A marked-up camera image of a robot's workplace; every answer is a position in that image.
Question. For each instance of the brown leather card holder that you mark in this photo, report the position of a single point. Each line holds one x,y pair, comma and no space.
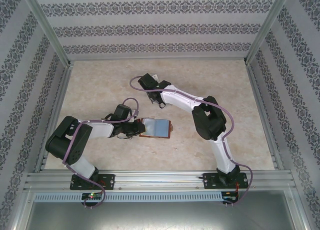
160,127

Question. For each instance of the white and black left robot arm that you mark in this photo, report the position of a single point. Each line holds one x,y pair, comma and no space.
100,129

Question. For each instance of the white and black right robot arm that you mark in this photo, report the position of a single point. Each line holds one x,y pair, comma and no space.
180,97

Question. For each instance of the small circuit board green light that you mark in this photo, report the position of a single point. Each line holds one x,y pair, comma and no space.
91,196

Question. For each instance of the grey metal sheet panel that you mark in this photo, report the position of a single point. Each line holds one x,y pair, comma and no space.
160,215

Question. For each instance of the small circuit board blue light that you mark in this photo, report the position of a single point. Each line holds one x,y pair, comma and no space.
228,197

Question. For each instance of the aluminium mounting rail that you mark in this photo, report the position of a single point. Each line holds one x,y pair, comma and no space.
157,178

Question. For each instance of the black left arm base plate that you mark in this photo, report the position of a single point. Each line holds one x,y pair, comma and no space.
107,181

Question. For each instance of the aluminium side rail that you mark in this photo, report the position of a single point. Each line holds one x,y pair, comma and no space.
62,85

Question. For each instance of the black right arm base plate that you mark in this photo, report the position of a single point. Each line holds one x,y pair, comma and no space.
210,181

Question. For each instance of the aluminium frame post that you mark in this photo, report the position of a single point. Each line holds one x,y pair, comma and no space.
265,28
50,28

